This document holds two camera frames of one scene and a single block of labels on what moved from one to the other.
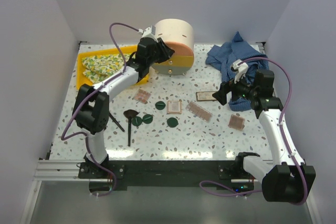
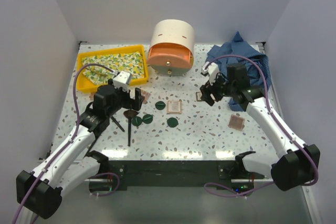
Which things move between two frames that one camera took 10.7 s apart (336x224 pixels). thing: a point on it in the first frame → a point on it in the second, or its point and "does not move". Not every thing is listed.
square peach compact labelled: x=174 y=107 does not move
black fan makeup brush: x=129 y=114 does not move
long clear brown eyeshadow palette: x=199 y=112 → x=186 y=53
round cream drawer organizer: x=178 y=34 does not move
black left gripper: x=166 y=52 → x=131 y=103
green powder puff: x=172 y=122 does not move
